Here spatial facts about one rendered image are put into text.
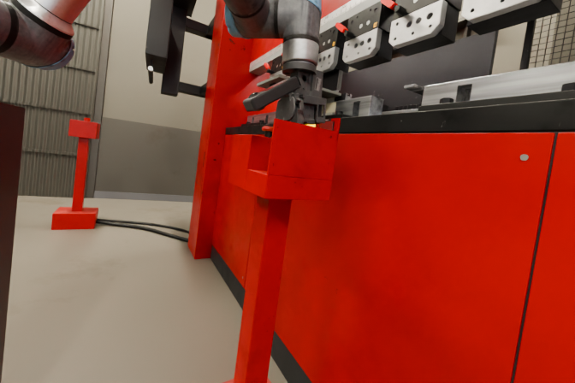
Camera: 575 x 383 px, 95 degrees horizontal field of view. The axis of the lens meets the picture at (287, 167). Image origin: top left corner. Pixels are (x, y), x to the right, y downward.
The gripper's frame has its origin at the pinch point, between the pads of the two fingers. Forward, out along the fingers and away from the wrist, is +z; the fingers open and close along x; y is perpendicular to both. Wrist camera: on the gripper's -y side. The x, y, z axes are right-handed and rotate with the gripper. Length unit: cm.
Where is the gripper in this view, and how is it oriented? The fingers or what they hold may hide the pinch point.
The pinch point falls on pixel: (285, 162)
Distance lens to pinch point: 56.0
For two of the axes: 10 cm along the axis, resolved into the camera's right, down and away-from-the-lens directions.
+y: 8.5, 0.1, 5.3
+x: -5.3, -1.0, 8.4
